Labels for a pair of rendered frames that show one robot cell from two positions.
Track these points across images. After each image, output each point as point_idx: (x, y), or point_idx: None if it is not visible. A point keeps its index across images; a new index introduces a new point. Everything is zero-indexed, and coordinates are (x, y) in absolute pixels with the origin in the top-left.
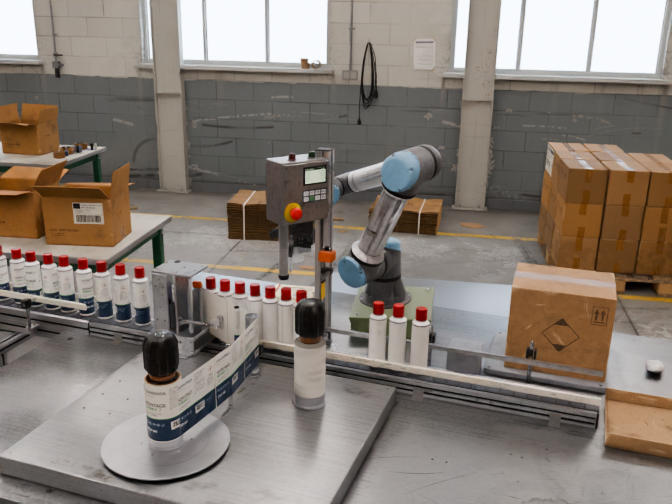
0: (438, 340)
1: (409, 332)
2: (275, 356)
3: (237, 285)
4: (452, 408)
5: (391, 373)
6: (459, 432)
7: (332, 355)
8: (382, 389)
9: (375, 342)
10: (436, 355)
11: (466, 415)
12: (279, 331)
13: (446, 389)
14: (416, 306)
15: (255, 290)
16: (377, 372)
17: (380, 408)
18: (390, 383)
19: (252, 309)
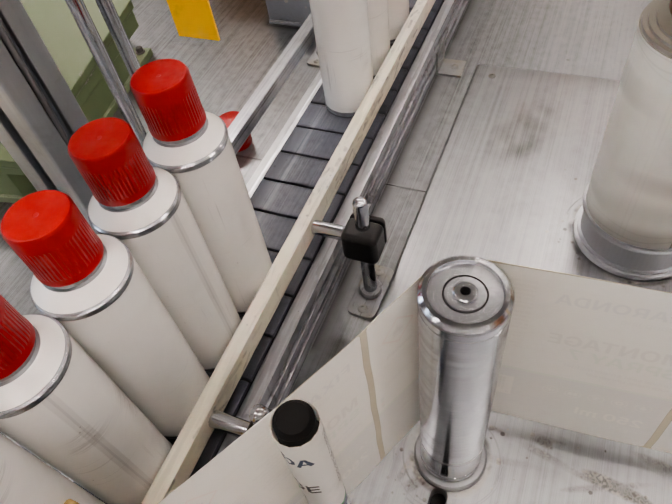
0: (152, 41)
1: (123, 68)
2: (271, 379)
3: None
4: (484, 20)
5: (401, 73)
6: (584, 12)
7: (340, 173)
8: (498, 84)
9: (367, 27)
10: (230, 43)
11: (509, 4)
12: (203, 316)
13: (457, 0)
14: (35, 21)
15: (11, 319)
16: (393, 99)
17: (608, 84)
18: (418, 91)
19: (88, 401)
